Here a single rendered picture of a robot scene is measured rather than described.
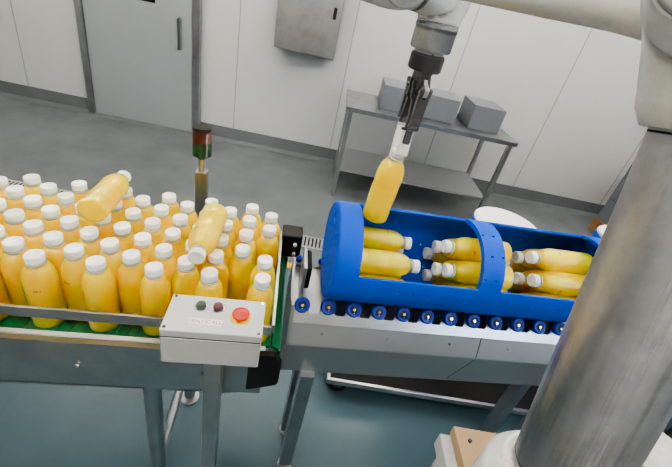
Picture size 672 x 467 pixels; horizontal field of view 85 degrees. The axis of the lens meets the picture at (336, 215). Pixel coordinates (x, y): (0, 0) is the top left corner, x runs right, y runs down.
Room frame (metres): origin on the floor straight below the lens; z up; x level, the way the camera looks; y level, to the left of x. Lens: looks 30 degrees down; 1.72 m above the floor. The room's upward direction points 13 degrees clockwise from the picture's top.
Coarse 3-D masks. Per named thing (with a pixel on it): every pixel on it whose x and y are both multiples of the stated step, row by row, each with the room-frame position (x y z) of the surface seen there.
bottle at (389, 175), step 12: (384, 168) 0.87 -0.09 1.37; (396, 168) 0.86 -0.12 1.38; (384, 180) 0.86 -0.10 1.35; (396, 180) 0.86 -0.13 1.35; (372, 192) 0.87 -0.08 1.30; (384, 192) 0.85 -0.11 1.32; (396, 192) 0.87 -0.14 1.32; (372, 204) 0.86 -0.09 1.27; (384, 204) 0.86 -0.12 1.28; (372, 216) 0.85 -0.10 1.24; (384, 216) 0.86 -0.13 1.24
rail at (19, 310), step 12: (0, 312) 0.53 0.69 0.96; (12, 312) 0.53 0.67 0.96; (24, 312) 0.54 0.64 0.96; (36, 312) 0.54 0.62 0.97; (48, 312) 0.55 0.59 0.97; (60, 312) 0.55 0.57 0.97; (72, 312) 0.56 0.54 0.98; (84, 312) 0.56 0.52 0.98; (96, 312) 0.57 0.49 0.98; (108, 312) 0.58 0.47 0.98; (132, 324) 0.58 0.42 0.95; (144, 324) 0.59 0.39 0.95; (156, 324) 0.59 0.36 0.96
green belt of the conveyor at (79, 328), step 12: (276, 312) 0.77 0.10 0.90; (0, 324) 0.54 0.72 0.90; (12, 324) 0.54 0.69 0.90; (24, 324) 0.55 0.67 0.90; (60, 324) 0.57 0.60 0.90; (72, 324) 0.58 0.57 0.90; (84, 324) 0.59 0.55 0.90; (120, 324) 0.61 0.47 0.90; (276, 324) 0.73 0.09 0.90; (132, 336) 0.59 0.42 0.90; (144, 336) 0.59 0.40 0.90; (156, 336) 0.60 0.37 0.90; (276, 336) 0.69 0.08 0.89; (276, 348) 0.66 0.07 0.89
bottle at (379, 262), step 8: (368, 248) 0.86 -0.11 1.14; (368, 256) 0.82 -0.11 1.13; (376, 256) 0.83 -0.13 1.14; (384, 256) 0.83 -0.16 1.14; (392, 256) 0.84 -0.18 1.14; (400, 256) 0.85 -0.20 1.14; (368, 264) 0.81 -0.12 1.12; (376, 264) 0.81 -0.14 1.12; (384, 264) 0.82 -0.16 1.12; (392, 264) 0.82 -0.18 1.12; (400, 264) 0.83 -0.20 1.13; (408, 264) 0.84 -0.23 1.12; (360, 272) 0.81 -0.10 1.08; (368, 272) 0.81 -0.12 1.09; (376, 272) 0.81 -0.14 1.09; (384, 272) 0.82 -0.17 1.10; (392, 272) 0.82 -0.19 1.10; (400, 272) 0.82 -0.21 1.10; (408, 272) 0.84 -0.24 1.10
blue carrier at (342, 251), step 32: (352, 224) 0.82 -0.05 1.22; (384, 224) 1.04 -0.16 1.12; (416, 224) 1.05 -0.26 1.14; (448, 224) 1.06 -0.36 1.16; (480, 224) 0.97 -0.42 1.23; (352, 256) 0.76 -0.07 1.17; (416, 256) 1.05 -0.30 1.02; (352, 288) 0.75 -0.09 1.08; (384, 288) 0.76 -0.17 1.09; (416, 288) 0.78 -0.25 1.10; (448, 288) 0.80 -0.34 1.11; (480, 288) 0.81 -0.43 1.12
